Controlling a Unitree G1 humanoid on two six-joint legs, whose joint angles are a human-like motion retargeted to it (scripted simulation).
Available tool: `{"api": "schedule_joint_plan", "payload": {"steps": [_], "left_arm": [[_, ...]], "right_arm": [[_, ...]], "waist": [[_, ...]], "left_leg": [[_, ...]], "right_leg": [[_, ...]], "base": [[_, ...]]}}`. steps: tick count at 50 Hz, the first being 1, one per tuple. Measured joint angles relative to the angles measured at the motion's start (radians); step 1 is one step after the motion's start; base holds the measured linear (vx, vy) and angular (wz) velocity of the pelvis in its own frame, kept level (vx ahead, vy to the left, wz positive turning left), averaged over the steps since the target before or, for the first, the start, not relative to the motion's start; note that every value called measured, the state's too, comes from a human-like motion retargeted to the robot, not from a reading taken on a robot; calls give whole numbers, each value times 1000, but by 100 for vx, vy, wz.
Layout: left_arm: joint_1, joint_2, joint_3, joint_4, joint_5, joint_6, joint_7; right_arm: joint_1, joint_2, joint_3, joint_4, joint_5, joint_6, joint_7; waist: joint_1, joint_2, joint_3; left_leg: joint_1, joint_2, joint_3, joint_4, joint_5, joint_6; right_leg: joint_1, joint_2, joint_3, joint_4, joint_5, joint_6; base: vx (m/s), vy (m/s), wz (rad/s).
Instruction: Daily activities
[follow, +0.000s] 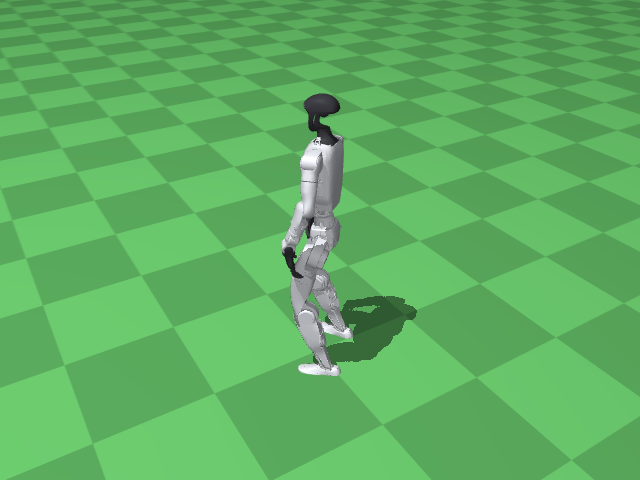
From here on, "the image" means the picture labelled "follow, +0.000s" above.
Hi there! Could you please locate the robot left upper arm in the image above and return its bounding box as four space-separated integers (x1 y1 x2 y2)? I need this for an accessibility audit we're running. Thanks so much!
298 150 323 219

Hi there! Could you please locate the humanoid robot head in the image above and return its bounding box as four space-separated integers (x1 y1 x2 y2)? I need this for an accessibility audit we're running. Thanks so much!
304 93 340 146

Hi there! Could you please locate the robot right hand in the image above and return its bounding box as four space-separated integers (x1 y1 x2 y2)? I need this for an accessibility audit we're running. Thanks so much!
305 217 314 239

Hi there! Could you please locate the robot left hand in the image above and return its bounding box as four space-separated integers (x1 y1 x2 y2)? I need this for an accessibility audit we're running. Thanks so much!
282 247 303 279

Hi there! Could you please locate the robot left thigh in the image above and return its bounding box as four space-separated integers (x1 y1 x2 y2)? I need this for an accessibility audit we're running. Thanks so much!
290 237 329 321

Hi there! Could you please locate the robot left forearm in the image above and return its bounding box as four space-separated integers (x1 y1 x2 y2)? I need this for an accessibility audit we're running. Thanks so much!
281 202 308 254

